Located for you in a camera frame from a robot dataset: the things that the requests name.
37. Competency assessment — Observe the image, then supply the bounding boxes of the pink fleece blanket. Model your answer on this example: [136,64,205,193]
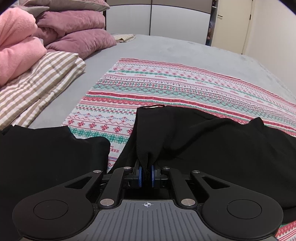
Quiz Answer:
[1,8,47,86]

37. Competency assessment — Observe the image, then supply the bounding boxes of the mauve pillow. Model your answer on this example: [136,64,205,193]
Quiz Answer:
[32,10,105,46]
[46,29,116,59]

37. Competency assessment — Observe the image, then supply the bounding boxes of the grey bed sheet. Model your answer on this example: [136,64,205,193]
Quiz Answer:
[29,35,295,128]

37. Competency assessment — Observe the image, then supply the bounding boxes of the patterned red green white cloth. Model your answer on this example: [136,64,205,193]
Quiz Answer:
[63,58,295,240]

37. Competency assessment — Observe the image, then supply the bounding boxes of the black pants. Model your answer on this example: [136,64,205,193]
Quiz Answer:
[113,106,295,223]

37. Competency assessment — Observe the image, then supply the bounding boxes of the upper mauve pillow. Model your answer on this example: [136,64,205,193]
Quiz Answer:
[32,10,105,46]

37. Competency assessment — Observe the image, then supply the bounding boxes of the grey white wardrobe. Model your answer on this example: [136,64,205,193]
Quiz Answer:
[106,0,212,45]

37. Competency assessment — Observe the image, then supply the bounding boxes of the folded black garment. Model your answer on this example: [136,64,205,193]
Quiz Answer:
[1,126,110,240]

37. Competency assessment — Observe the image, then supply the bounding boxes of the small beige cloth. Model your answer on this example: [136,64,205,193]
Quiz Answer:
[113,34,136,43]

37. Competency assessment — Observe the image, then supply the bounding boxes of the beige striped duvet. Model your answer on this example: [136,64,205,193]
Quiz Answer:
[1,51,86,130]

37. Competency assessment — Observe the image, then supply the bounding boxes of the cream door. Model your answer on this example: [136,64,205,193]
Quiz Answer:
[211,0,253,54]

